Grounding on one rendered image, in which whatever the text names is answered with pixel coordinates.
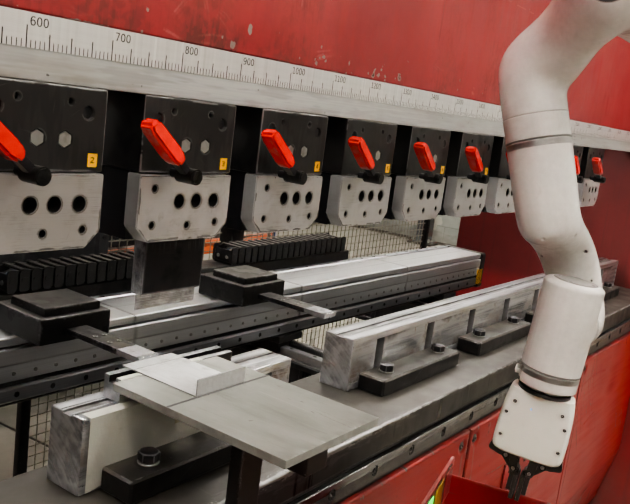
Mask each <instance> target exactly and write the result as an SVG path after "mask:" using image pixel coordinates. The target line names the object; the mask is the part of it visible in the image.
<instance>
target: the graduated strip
mask: <svg viewBox="0 0 630 504"><path fill-rule="evenodd" d="M0 43H4V44H10V45H16V46H23V47H29V48H36V49H42V50H48V51H55V52H61V53H67V54H74V55H80V56H86V57H93V58H99V59H105V60H112V61H118V62H124V63H131V64H137V65H143V66H150V67H156V68H162V69H169V70H175V71H181V72H188V73H194V74H200V75H207V76H213V77H219V78H226V79H232V80H238V81H245V82H251V83H258V84H264V85H270V86H277V87H283V88H289V89H296V90H302V91H308V92H315V93H321V94H327V95H334V96H340V97H346V98H353V99H359V100H365V101H372V102H378V103H384V104H391V105H397V106H403V107H410V108H416V109H422V110H429V111H435V112H441V113H448V114H454V115H460V116H467V117H473V118H479V119H486V120H492V121H499V122H503V119H502V111H501V106H499V105H494V104H489V103H484V102H479V101H474V100H469V99H464V98H459V97H454V96H449V95H444V94H439V93H434V92H429V91H424V90H419V89H414V88H409V87H404V86H399V85H394V84H389V83H384V82H379V81H374V80H369V79H364V78H359V77H354V76H349V75H344V74H339V73H334V72H329V71H324V70H319V69H314V68H309V67H304V66H299V65H294V64H289V63H284V62H279V61H274V60H269V59H264V58H259V57H254V56H249V55H244V54H239V53H234V52H229V51H224V50H219V49H214V48H209V47H204V46H199V45H194V44H189V43H184V42H179V41H174V40H169V39H164V38H159V37H154V36H149V35H144V34H139V33H134V32H129V31H124V30H119V29H114V28H109V27H104V26H99V25H94V24H89V23H84V22H79V21H74V20H69V19H64V18H59V17H54V16H49V15H44V14H39V13H34V12H29V11H24V10H19V9H14V8H9V7H4V6H0ZM570 125H571V133H575V134H581V135H587V136H594V137H600V138H606V139H613V140H619V141H625V142H630V132H629V131H624V130H619V129H614V128H609V127H604V126H599V125H594V124H589V123H584V122H579V121H574V120H570Z"/></svg>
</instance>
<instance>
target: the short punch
mask: <svg viewBox="0 0 630 504"><path fill-rule="evenodd" d="M204 240H205V238H198V239H186V240H174V241H162V242H150V243H146V242H143V241H139V240H136V239H135V248H134V259H133V271H132V282H131V291H132V293H134V294H136V295H135V306H134V310H139V309H145V308H150V307H156V306H162V305H168V304H174V303H180V302H185V301H191V300H193V298H194V288H195V287H198V286H199V285H200V279H201V269H202V259H203V250H204Z"/></svg>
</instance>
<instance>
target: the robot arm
mask: <svg viewBox="0 0 630 504"><path fill-rule="evenodd" d="M616 36H618V37H620V38H622V39H624V40H625V41H627V42H629V43H630V0H552V1H551V2H550V4H549V5H548V7H547V8H546V9H545V10H544V11H543V13H542V14H541V15H540V16H539V17H538V18H537V19H536V20H535V21H534V22H533V23H532V24H531V25H530V26H528V27H527V28H526V29H525V30H524V31H523V32H522V33H521V34H520V35H519V36H518V37H517V38H516V39H515V40H514V41H513V42H512V43H511V44H510V46H509V47H508V48H507V50H506V51H505V53H504V55H503V57H502V60H501V63H500V66H499V73H498V83H499V94H500V103H501V111H502V119H503V127H504V135H505V143H506V151H507V158H508V166H509V173H510V180H511V188H512V195H513V202H514V209H515V216H516V221H517V225H518V229H519V231H520V233H521V235H522V237H523V238H524V239H525V240H526V241H527V242H529V243H530V244H531V245H532V247H533V248H534V250H535V251H536V253H537V254H538V256H539V259H540V261H541V264H542V266H543V269H544V273H545V277H544V279H543V283H542V287H541V290H540V294H539V298H538V301H537V305H536V308H535V312H534V316H533V319H532V323H531V326H530V330H529V334H528V337H527V341H526V344H525V348H524V352H523V355H522V359H521V362H522V364H519V363H517V364H516V367H515V372H517V373H519V376H520V379H516V380H515V381H513V383H512V385H511V386H510V388H509V390H508V392H507V395H506V397H505V400H504V402H503V405H502V408H501V411H500V414H499V417H498V420H497V423H496V427H495V430H494V434H493V439H492V440H491V442H490V444H489V447H490V449H492V450H494V451H495V452H497V453H498V454H501V455H502V456H503V458H504V460H505V462H506V463H507V465H508V467H509V471H510V473H509V476H508V480H507V483H506V487H505V489H508V490H509V494H508V498H509V499H512V498H513V495H514V493H515V496H514V500H515V501H517V502H518V500H519V497H520V494H521V495H524V496H525V495H526V491H527V488H528V485H529V481H530V478H532V477H533V476H534V475H537V474H539V473H541V472H544V471H548V472H555V473H561V472H562V469H563V459H564V456H565V453H566V450H567V446H568V442H569V438H570V433H571V429H572V425H573V420H574V413H575V398H574V397H573V395H575V394H576V392H577V388H578V385H579V382H580V378H581V375H582V371H583V368H584V365H585V361H586V358H587V355H588V351H589V348H590V344H591V343H592V342H594V341H595V340H596V339H597V338H598V337H599V336H600V334H601V332H602V330H603V326H604V321H605V307H604V297H605V291H604V290H603V287H602V278H601V271H600V265H599V260H598V256H597V252H596V248H595V245H594V243H593V240H592V238H591V236H590V233H589V231H588V230H587V228H586V226H585V224H584V222H583V219H582V216H581V211H580V203H579V194H578V184H577V176H576V167H575V158H574V149H573V141H572V133H571V125H570V117H569V109H568V101H567V92H568V89H569V87H570V85H571V84H572V83H573V82H574V81H575V80H576V79H577V77H578V76H579V75H580V74H581V72H582V71H583V70H584V69H585V67H586V66H587V65H588V64H589V62H590V61H591V60H592V58H593V57H594V56H595V55H596V53H597V52H598V51H599V50H600V49H601V48H602V47H603V46H604V45H605V44H607V43H608V42H609V41H610V40H612V39H613V38H615V37H616ZM520 457H521V458H524V459H527V460H530V461H529V463H528V465H527V466H526V467H525V468H524V470H522V472H521V468H520V467H521V466H520V464H519V463H520ZM520 472H521V475H520ZM519 476H520V478H519ZM518 479H519V482H518ZM517 483H518V485H517ZM516 486H517V489H516ZM515 490H516V492H515Z"/></svg>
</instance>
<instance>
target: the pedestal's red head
mask: <svg viewBox="0 0 630 504"><path fill-rule="evenodd" d="M454 461H455V457H454V456H452V457H451V458H450V460H449V461H448V463H447V464H446V466H445V468H444V469H443V471H442V472H441V474H440V475H439V477H438V478H437V480H436V482H435V483H434V485H433V486H432V488H431V489H430V491H429V492H428V494H427V496H426V497H425V499H424V500H423V502H422V503H421V504H427V502H428V500H429V498H430V497H431V495H432V496H433V495H434V497H435V491H436V490H437V488H438V484H439V483H440V481H441V479H442V478H444V481H445V475H446V474H447V472H448V468H449V467H450V465H451V463H452V464H453V465H454ZM442 480H443V479H442ZM508 494H509V491H508V490H504V489H501V488H497V487H494V486H491V485H487V484H484V483H480V482H477V481H473V480H470V479H467V478H463V477H460V476H456V475H453V474H452V478H451V484H450V490H449V492H448V494H447V496H446V497H445V500H444V504H551V503H549V502H545V501H542V500H539V499H535V498H532V497H528V496H524V495H521V494H520V497H519V500H518V502H517V501H515V500H514V496H515V493H514V495H513V498H512V499H509V498H508Z"/></svg>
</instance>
